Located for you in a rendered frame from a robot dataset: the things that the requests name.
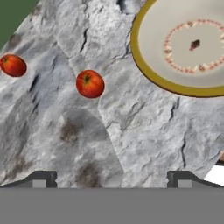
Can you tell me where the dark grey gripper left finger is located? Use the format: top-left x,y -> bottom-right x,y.
0,170 -> 58,189

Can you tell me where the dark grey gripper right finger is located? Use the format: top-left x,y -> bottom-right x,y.
166,170 -> 224,189

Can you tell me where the red apple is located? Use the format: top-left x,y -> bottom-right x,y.
75,69 -> 106,99
0,53 -> 28,78

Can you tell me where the white cupboard front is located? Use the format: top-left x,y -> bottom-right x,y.
203,164 -> 224,186

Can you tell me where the white plate with yellow rim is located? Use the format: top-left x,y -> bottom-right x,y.
129,0 -> 224,98

